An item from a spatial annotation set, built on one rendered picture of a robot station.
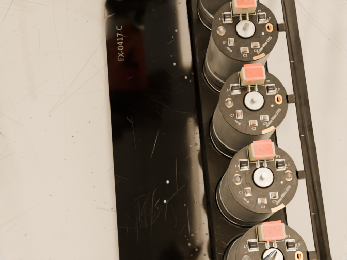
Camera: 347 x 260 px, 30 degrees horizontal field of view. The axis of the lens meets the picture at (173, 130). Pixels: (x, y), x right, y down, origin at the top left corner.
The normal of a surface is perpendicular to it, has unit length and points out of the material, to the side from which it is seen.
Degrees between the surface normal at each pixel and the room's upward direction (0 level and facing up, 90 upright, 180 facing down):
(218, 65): 90
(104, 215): 0
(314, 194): 0
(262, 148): 0
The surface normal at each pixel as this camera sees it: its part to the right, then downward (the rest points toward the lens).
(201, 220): 0.04, -0.25
